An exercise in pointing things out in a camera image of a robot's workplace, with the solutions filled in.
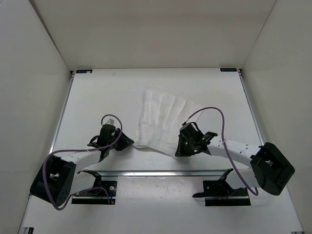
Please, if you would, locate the white pleated skirt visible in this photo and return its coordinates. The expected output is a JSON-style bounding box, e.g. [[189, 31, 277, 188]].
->
[[134, 90, 202, 158]]

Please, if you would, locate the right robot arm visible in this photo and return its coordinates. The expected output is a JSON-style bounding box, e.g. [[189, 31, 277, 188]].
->
[[175, 122, 295, 195]]

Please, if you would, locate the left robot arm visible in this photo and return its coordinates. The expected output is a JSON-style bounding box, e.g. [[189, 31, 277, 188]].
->
[[30, 124, 134, 211]]

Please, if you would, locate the left blue corner label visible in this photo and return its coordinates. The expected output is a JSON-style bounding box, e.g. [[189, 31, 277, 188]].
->
[[76, 69, 93, 74]]

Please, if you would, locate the blue corner label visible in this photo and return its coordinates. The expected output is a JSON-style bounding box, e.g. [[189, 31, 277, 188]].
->
[[220, 68, 237, 72], [76, 69, 93, 74]]

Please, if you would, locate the right blue corner label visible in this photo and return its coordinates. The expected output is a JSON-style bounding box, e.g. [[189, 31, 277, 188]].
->
[[220, 68, 237, 72]]

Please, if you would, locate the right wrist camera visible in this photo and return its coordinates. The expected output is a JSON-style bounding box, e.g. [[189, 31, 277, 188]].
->
[[179, 122, 201, 138]]

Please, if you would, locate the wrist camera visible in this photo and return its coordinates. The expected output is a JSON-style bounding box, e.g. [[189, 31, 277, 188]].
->
[[104, 118, 115, 125], [179, 122, 201, 138]]

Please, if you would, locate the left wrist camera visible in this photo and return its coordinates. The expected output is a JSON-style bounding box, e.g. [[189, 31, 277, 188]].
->
[[104, 118, 115, 125]]

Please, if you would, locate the aluminium table front rail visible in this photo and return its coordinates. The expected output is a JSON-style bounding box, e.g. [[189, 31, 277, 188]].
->
[[46, 169, 275, 177]]

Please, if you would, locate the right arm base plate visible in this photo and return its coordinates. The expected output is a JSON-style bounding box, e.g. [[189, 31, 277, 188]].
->
[[192, 180, 251, 207]]

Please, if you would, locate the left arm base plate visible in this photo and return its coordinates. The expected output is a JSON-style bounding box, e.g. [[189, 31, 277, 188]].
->
[[71, 177, 117, 205]]

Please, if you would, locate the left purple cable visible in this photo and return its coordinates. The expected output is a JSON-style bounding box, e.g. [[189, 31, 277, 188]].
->
[[43, 114, 122, 211]]

